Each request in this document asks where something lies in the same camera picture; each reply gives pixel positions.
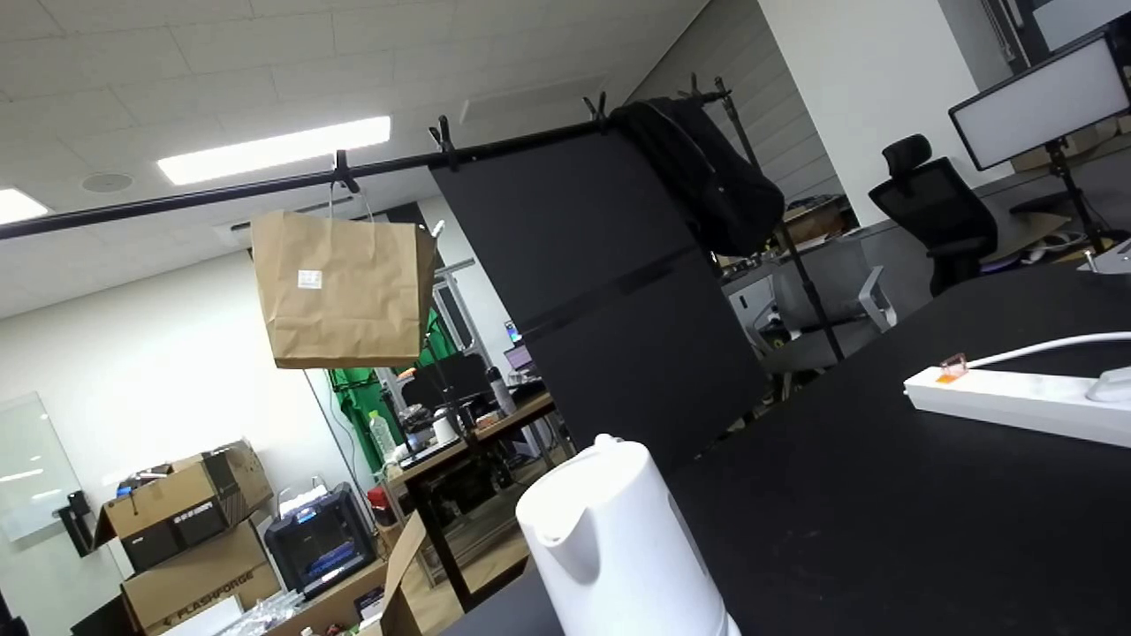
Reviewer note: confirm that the wooden desk black legs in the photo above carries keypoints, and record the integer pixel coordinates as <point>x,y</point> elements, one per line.
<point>483,431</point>

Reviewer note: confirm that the black backdrop panel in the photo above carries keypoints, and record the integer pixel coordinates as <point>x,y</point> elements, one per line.
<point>587,261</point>

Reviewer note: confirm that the black spring clamp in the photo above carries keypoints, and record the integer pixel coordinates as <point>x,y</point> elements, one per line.
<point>345,175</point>
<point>598,110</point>
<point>443,139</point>

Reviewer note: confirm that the open cardboard box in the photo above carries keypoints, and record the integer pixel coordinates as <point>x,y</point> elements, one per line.
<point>355,596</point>

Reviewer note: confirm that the black 3d printer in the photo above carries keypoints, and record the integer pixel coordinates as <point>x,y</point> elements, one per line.
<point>320,543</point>

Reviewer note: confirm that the long ceiling light panel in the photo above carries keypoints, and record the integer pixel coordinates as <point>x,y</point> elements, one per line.
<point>275,151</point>

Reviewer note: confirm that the cardboard box with black label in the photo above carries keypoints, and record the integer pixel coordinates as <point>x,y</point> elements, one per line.
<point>176,498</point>

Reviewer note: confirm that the green cloth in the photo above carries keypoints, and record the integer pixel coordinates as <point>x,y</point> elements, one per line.
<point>357,409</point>

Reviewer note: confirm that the black backdrop stand pole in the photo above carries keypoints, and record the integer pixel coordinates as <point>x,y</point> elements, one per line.
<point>800,268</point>

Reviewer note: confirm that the plain large cardboard box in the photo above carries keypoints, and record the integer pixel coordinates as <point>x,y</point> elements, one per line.
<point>195,579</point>

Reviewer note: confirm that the black horizontal pole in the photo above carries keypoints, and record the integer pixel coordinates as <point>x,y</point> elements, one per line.
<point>176,199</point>

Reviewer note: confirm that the brown paper bag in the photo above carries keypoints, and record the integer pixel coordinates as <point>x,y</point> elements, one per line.
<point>340,286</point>

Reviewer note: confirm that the large white-screen monitor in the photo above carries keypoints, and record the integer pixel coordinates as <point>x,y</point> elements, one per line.
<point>1042,100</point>

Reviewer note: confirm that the white electric kettle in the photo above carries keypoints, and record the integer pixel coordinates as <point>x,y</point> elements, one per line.
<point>623,543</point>

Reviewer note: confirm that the small ceiling light panel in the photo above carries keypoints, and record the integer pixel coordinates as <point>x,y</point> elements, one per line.
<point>17,205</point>

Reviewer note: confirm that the white power strip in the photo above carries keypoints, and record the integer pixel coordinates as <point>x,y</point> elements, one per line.
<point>1013,402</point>

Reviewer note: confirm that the wall whiteboard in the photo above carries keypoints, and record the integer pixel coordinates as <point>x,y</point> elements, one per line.
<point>30,473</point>

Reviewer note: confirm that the black office chair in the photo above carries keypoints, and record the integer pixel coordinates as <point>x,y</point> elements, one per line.
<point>940,215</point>

